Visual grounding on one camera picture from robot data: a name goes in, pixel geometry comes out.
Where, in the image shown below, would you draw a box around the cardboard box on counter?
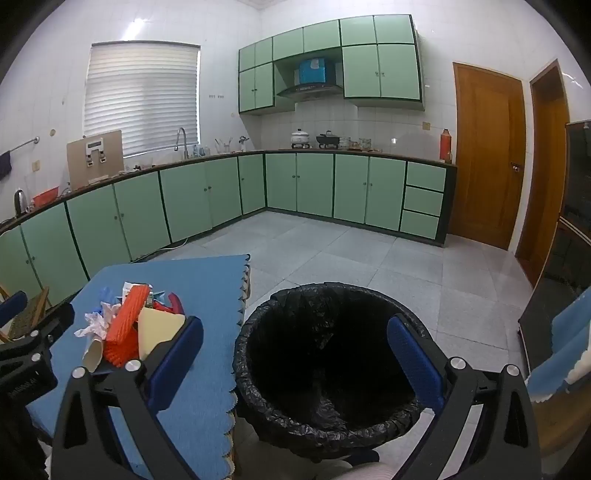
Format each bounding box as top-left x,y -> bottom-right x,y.
66,130 -> 124,190

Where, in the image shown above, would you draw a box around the wooden door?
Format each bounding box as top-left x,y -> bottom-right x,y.
515,59 -> 571,288
450,61 -> 527,251

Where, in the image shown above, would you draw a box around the red plastic basin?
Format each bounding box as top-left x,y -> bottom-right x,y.
31,186 -> 61,207

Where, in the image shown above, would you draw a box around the white window blind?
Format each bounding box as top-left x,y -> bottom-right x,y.
83,42 -> 201,158

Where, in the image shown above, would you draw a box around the blue table mat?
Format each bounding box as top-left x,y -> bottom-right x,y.
25,254 -> 252,480

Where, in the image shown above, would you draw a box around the black glass cabinet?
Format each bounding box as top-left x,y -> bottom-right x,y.
517,119 -> 591,370

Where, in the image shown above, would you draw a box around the orange foam net sleeve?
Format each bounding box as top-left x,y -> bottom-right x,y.
104,285 -> 152,368

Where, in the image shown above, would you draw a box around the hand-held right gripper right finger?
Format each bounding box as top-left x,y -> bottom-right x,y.
387,315 -> 542,480

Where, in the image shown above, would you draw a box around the blue cloth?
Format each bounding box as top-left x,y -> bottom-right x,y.
526,286 -> 591,402

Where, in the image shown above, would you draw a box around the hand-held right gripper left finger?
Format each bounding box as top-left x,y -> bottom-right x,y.
51,316 -> 206,480

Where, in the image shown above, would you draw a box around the white device on cardboard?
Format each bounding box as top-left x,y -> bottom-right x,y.
84,137 -> 108,166

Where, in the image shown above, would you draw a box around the black bagged waste bin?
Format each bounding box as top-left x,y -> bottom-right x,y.
233,282 -> 437,462

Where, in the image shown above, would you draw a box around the white tissue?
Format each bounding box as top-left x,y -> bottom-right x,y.
74,302 -> 122,340

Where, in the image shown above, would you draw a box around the green lower kitchen cabinets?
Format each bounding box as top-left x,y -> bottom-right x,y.
0,150 -> 458,308

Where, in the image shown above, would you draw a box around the cream paper cup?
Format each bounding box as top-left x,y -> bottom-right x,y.
82,335 -> 108,374

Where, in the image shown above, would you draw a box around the wooden chair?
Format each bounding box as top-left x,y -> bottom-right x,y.
0,284 -> 51,342

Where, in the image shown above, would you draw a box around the green upper wall cabinets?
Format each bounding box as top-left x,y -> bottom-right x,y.
238,14 -> 426,115

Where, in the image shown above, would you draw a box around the yellow sponge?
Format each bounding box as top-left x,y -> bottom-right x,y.
137,307 -> 186,361

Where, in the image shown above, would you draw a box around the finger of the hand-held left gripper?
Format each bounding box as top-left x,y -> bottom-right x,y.
0,291 -> 29,329
14,302 -> 75,356

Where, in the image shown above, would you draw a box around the red plastic bag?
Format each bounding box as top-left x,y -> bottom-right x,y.
152,292 -> 185,317

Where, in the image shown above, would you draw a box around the black range hood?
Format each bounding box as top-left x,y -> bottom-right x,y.
276,83 -> 345,99

